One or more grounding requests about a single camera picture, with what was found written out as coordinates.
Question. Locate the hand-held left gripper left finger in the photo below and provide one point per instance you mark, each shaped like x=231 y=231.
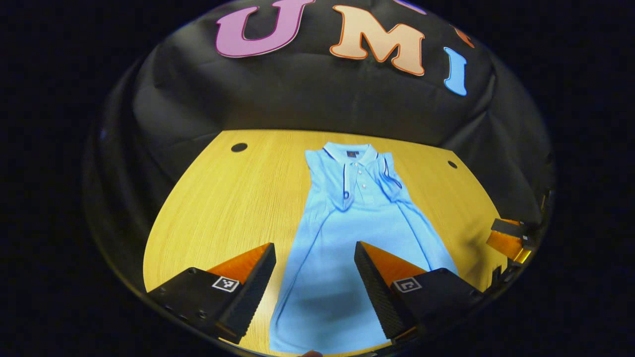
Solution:
x=253 y=290

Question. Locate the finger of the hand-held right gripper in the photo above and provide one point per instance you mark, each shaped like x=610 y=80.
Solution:
x=503 y=244
x=507 y=224

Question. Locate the black backdrop cloth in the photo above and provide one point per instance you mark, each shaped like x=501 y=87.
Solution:
x=297 y=89

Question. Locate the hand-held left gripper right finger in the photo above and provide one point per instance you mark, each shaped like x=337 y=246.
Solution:
x=379 y=290

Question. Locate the light blue T-shirt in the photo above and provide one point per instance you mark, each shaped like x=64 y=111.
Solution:
x=337 y=223

